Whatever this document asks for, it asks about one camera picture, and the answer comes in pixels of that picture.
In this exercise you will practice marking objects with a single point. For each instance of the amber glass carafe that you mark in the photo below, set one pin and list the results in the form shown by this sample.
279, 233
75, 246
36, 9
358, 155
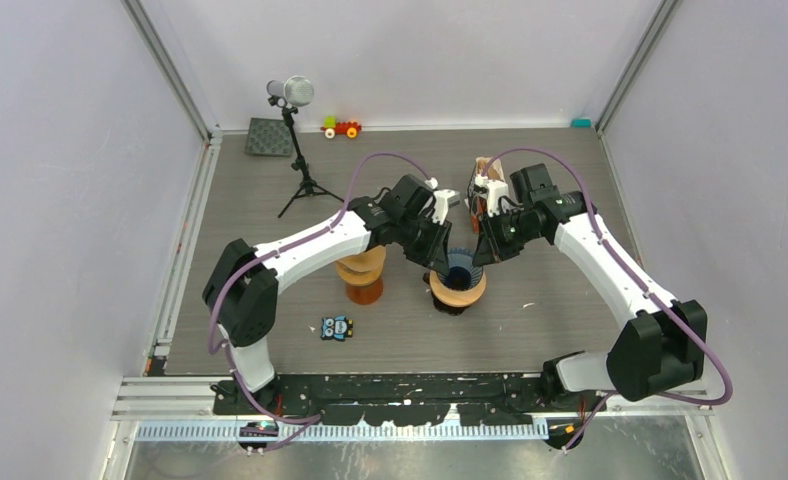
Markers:
365, 294

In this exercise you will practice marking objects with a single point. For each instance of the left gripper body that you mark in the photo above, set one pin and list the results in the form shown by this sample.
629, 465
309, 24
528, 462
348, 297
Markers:
418, 239

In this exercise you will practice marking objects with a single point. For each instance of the blue plastic dripper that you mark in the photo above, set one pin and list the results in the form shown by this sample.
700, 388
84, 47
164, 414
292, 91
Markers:
462, 275

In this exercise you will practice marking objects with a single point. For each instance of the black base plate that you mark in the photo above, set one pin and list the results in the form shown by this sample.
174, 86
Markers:
478, 399

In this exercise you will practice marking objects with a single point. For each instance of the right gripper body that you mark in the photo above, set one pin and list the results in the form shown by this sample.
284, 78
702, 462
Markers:
506, 233

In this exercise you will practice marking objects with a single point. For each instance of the dark grey studded plate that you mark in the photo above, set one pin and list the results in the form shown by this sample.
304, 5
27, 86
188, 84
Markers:
268, 138

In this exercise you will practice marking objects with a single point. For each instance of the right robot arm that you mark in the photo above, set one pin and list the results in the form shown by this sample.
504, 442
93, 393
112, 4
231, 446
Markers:
656, 349

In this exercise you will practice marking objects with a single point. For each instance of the colourful toy car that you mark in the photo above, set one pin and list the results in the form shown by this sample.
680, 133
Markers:
332, 127

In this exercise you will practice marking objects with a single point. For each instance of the blue owl sticker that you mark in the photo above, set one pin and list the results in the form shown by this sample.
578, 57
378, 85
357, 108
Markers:
338, 328

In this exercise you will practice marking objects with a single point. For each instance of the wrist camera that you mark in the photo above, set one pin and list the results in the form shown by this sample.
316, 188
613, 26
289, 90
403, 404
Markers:
444, 199
492, 191

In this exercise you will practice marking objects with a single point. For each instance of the silver microphone on tripod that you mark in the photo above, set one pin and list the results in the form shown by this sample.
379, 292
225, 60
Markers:
289, 95

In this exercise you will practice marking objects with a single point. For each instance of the teal block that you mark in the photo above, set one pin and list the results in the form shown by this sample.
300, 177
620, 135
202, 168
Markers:
582, 123

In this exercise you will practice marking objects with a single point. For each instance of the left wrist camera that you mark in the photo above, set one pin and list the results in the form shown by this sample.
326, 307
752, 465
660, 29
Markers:
444, 199

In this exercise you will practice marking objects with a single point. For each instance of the orange coffee filter box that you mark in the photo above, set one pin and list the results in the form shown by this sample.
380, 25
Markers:
475, 203

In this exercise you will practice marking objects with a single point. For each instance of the brown paper coffee filter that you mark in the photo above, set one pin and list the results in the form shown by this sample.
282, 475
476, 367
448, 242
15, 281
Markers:
366, 261

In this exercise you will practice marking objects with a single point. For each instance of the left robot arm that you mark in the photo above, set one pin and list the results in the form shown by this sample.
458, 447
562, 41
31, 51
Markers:
244, 288

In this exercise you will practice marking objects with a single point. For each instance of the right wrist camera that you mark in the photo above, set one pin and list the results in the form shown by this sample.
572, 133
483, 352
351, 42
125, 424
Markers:
492, 191

